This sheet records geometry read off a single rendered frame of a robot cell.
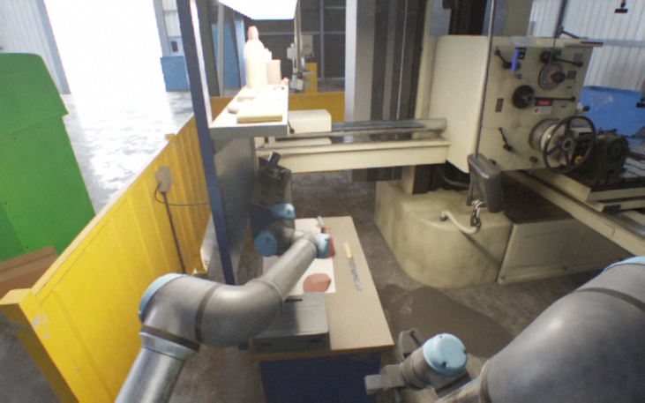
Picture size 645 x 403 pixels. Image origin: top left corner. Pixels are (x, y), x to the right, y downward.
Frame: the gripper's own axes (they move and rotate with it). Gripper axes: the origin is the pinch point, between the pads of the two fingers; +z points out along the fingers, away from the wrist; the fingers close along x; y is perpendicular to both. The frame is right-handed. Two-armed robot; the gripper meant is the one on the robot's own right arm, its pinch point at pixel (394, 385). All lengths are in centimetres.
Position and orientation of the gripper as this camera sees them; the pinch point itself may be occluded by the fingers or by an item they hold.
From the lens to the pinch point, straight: 99.3
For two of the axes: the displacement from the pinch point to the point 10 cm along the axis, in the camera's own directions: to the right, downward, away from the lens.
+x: 9.8, 0.3, 2.0
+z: -1.7, 6.4, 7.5
